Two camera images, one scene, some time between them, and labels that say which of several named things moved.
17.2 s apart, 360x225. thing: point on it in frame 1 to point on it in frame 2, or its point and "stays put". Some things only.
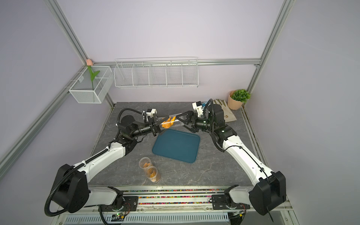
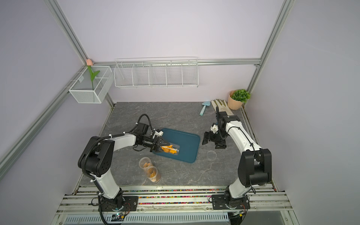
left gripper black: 154,124 to 156,143
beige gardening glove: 228,116 stays put
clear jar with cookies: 168,123 to 172,148
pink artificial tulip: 89,63 stays put
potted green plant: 236,98 stays put
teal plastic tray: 178,145 stays put
